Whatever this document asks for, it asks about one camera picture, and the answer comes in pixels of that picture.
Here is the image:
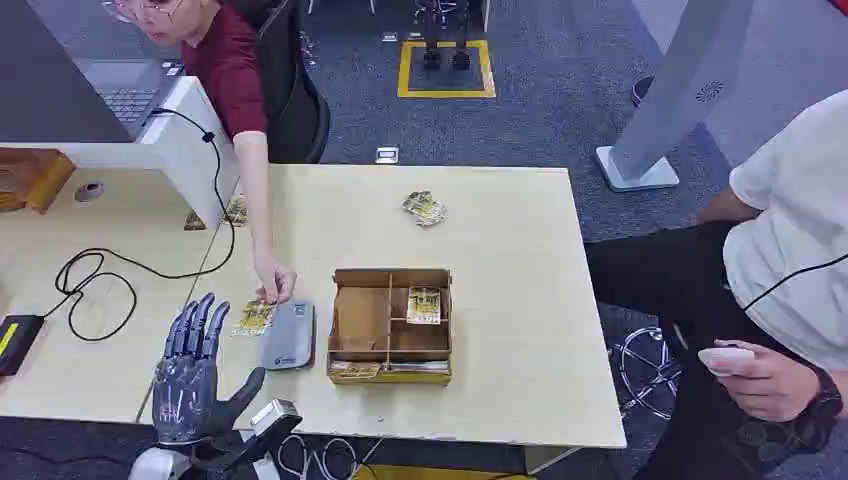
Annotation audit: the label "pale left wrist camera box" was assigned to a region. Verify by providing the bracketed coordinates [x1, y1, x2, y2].
[249, 398, 304, 440]

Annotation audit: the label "black power adapter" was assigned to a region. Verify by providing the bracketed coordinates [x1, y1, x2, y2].
[0, 314, 46, 378]

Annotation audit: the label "yellow tape square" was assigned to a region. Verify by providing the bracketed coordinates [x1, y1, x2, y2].
[396, 39, 497, 100]

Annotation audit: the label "white floor stand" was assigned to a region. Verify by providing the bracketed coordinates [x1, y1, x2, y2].
[594, 0, 757, 194]

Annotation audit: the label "chrome chair base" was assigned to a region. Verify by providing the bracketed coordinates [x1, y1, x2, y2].
[608, 325, 685, 421]

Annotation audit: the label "black robot legs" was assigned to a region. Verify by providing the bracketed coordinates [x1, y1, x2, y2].
[414, 0, 474, 72]

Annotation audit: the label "seated person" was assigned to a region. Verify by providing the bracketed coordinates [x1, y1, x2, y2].
[584, 89, 848, 480]

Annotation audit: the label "yellow card by divider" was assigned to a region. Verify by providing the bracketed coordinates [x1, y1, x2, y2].
[221, 194, 249, 229]

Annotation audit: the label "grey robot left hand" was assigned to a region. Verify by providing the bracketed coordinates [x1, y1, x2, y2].
[151, 293, 267, 446]

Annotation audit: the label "yellow panel under desk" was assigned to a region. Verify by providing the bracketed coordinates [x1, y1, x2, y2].
[349, 463, 537, 480]

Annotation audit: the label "grey laptop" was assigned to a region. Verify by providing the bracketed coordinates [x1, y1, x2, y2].
[71, 57, 185, 128]

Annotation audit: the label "dark monitor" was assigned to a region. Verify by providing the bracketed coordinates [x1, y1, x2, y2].
[0, 0, 136, 144]

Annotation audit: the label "person at desk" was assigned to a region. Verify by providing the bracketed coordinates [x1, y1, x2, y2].
[99, 0, 299, 307]

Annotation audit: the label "black cable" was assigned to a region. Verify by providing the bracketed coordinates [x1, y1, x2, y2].
[42, 107, 238, 344]

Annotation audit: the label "stack of cards in slot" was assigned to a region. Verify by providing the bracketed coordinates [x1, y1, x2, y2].
[329, 360, 452, 382]

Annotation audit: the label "yellow card in compartment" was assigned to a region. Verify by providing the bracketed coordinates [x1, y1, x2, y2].
[405, 286, 443, 327]

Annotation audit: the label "brown wooden case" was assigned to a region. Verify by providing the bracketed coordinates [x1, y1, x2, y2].
[0, 147, 77, 215]

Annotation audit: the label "wooden card box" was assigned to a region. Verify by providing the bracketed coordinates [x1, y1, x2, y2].
[325, 267, 454, 388]

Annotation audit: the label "yellow printed card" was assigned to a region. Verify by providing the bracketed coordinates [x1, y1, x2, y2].
[231, 300, 278, 338]

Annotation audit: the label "white handheld controller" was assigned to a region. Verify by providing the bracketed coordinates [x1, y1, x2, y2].
[696, 345, 757, 380]

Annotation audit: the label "white desk divider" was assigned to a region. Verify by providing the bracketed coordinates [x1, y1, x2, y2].
[0, 75, 241, 231]

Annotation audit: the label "white cables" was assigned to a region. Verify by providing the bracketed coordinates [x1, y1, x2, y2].
[276, 433, 387, 480]

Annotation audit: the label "black office chair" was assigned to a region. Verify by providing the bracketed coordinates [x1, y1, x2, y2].
[225, 0, 332, 166]

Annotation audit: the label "desk person's hand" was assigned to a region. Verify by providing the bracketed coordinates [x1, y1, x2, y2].
[254, 253, 299, 307]

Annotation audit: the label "dark round floor object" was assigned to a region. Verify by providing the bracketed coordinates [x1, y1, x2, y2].
[629, 74, 657, 109]

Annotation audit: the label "grey card reader device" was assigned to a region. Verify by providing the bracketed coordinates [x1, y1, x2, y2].
[258, 299, 317, 372]

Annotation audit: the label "seated person's hand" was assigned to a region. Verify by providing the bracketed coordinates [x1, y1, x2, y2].
[714, 339, 824, 424]

